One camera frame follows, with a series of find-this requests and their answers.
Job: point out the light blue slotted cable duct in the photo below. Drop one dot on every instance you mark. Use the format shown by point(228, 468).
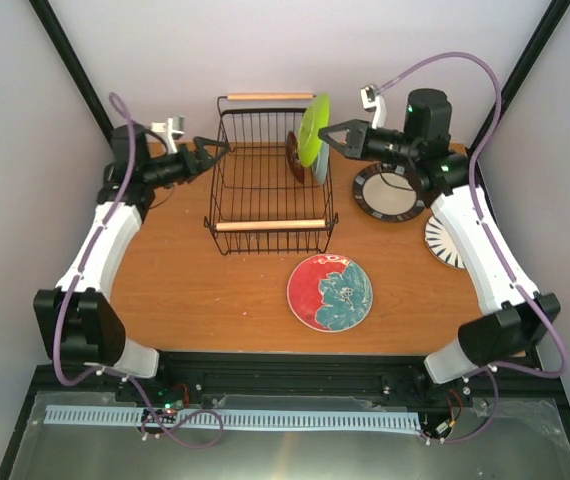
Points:
point(237, 420)

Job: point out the black wire dish rack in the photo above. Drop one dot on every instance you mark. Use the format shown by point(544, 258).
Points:
point(256, 205)

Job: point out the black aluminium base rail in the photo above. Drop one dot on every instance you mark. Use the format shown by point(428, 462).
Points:
point(391, 381)

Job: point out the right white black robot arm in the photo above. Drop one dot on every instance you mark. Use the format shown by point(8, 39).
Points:
point(515, 314)

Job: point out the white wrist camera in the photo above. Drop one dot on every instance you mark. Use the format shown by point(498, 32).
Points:
point(373, 102)
point(172, 130)

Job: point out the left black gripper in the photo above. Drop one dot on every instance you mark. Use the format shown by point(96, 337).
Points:
point(204, 162)

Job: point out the black frame post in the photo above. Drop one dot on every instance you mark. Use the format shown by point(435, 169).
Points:
point(536, 44)
point(67, 54)

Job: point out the mint green flower plate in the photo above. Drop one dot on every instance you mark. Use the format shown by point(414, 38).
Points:
point(320, 166)

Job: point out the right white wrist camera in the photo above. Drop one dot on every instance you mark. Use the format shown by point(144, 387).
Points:
point(373, 102)

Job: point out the left black frame post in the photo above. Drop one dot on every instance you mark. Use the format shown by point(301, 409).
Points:
point(67, 54)

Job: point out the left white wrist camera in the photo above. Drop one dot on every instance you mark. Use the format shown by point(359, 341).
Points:
point(172, 130)

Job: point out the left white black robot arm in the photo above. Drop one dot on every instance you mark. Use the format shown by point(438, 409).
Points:
point(77, 323)

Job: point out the black rimmed beige plate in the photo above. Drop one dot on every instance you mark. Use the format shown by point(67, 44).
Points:
point(383, 192)

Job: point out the plain lime green plate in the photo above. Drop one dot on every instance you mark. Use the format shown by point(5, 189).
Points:
point(315, 118)

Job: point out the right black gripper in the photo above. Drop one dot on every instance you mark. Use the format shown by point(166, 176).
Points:
point(354, 143)

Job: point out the dark red flower plate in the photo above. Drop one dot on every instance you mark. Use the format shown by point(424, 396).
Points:
point(292, 157)

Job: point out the right black frame post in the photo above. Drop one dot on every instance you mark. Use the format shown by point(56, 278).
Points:
point(536, 44)

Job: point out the green striped rim plate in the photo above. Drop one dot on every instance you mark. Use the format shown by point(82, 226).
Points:
point(441, 245)

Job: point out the red and teal flower plate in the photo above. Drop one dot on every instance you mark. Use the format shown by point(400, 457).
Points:
point(329, 293)

